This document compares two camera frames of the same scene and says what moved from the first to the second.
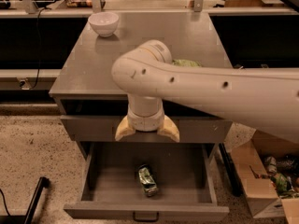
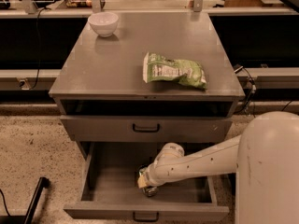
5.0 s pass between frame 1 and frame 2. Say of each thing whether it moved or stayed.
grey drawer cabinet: stayed
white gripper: moved
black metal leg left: stayed
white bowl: stayed
